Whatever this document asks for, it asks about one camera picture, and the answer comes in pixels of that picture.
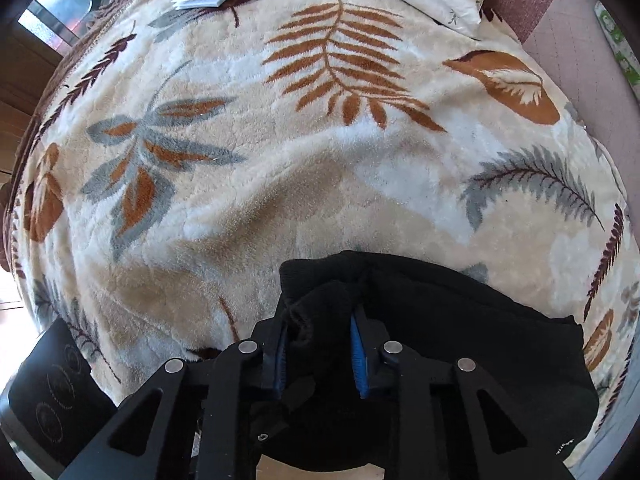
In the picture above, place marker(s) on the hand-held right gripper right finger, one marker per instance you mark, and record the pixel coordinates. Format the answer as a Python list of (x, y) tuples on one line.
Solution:
[(359, 360)]

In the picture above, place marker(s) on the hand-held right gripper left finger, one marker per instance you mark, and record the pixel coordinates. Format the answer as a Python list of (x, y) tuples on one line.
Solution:
[(280, 360)]

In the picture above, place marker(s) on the black pants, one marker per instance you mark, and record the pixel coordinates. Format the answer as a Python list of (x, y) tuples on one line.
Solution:
[(450, 340)]

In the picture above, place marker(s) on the leaf print plush blanket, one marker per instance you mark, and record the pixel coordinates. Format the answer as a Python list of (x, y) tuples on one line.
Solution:
[(320, 150)]

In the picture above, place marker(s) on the pink quilted headboard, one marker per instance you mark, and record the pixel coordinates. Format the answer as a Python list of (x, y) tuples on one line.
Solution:
[(565, 25)]

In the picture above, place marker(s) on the green patterned package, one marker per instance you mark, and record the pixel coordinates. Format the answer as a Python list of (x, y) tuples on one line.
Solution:
[(617, 45)]

